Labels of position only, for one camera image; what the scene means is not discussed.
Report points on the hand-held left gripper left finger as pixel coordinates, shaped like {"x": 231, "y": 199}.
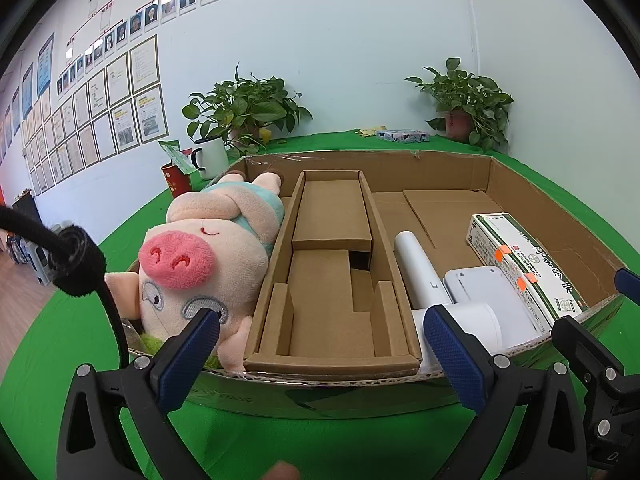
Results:
{"x": 192, "y": 355}

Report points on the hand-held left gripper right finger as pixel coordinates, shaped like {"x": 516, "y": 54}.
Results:
{"x": 452, "y": 355}

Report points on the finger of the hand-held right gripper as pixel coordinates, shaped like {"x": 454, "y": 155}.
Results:
{"x": 627, "y": 280}
{"x": 575, "y": 340}

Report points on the white plastic case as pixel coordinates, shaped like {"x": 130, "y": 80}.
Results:
{"x": 485, "y": 285}

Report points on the pink pig plush toy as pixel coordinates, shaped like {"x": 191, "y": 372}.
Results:
{"x": 200, "y": 270}

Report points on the white handheld fan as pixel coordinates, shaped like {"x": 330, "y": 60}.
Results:
{"x": 415, "y": 270}

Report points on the green and white medicine box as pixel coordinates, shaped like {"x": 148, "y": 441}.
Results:
{"x": 525, "y": 255}

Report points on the narrow brown cardboard box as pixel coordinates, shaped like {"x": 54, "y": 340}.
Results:
{"x": 325, "y": 310}

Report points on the large cardboard box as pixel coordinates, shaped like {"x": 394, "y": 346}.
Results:
{"x": 450, "y": 210}

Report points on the person's left hand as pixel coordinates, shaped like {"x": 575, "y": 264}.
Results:
{"x": 282, "y": 471}

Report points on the green tablecloth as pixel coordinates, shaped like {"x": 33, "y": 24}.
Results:
{"x": 75, "y": 360}

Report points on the red paper cup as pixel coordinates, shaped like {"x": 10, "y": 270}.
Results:
{"x": 176, "y": 182}

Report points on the grey plastic stool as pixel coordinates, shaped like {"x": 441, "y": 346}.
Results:
{"x": 42, "y": 265}

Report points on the white enamel mug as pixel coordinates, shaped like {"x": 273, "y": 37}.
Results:
{"x": 212, "y": 157}

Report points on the green paper packet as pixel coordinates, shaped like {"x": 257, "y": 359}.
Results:
{"x": 174, "y": 152}

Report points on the blue patterned tissue pack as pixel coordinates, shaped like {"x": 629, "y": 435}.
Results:
{"x": 402, "y": 136}

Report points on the yellow paper packet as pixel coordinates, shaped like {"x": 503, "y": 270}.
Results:
{"x": 372, "y": 131}

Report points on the green plant in red pot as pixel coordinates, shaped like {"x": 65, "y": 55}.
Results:
{"x": 465, "y": 95}

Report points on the bushy potted green plant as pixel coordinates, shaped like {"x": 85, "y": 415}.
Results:
{"x": 245, "y": 105}

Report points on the wall of framed certificates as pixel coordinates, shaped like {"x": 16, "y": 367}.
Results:
{"x": 100, "y": 110}

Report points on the blue wall poster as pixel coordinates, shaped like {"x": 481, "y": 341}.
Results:
{"x": 16, "y": 110}
{"x": 46, "y": 65}
{"x": 27, "y": 91}

